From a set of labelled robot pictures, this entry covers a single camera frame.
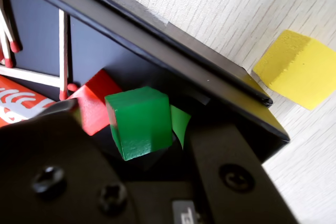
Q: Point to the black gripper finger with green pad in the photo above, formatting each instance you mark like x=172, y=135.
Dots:
x=231, y=161

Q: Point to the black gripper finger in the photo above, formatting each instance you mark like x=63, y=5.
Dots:
x=47, y=171

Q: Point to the red wooden cube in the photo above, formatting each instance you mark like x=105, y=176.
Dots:
x=92, y=108

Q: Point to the green wooden cube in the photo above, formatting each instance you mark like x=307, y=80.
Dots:
x=139, y=119

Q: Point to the yellow wooden cube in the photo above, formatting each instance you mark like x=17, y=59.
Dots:
x=296, y=69

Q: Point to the black cardboard box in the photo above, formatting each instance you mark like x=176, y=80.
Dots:
x=39, y=24

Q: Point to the red white matchbox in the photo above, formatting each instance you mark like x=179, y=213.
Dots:
x=15, y=98

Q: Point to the red tipped wooden match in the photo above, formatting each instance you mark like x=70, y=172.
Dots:
x=8, y=62
x=31, y=75
x=15, y=47
x=63, y=51

